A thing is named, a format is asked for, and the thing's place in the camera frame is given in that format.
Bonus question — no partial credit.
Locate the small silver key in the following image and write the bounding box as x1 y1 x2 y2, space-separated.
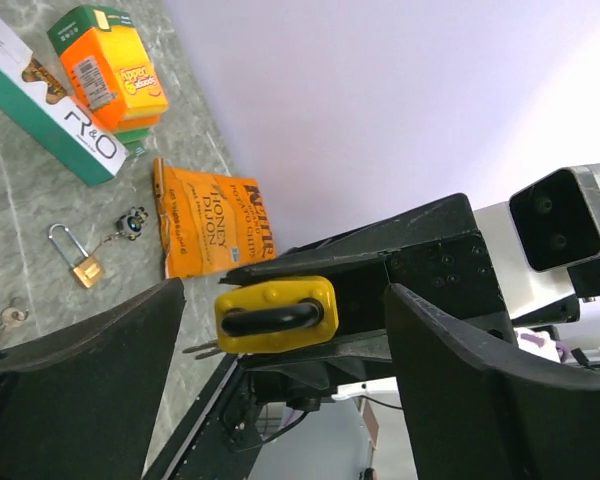
0 297 29 341

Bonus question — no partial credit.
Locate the small brass padlock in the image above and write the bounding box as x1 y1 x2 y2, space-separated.
47 223 105 289

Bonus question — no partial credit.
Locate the orange honey dijon chip bag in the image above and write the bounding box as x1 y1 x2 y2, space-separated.
153 157 276 278

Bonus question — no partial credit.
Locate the teal white small box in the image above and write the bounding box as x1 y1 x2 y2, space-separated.
0 18 127 186

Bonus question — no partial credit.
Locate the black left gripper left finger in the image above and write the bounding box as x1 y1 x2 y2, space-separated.
0 279 186 479

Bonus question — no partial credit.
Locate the yellow padlock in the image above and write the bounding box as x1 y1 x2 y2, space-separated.
214 276 339 354

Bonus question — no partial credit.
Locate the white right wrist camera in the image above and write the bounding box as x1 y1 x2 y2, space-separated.
474 164 600 327

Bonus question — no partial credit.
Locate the key ring with keys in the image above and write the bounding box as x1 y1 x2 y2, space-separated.
92 205 150 256

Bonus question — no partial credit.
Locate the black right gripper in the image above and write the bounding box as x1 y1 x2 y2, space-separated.
220 193 515 393

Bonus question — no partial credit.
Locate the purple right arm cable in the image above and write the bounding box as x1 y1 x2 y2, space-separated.
514 327 574 364

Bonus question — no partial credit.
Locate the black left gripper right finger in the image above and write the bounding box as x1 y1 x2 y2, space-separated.
384 284 600 479

